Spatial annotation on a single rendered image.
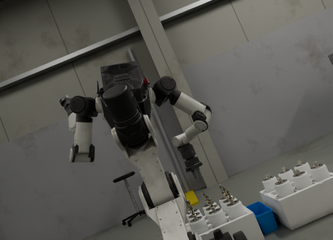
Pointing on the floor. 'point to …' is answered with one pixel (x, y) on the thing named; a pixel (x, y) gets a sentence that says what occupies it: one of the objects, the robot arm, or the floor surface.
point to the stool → (131, 198)
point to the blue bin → (264, 217)
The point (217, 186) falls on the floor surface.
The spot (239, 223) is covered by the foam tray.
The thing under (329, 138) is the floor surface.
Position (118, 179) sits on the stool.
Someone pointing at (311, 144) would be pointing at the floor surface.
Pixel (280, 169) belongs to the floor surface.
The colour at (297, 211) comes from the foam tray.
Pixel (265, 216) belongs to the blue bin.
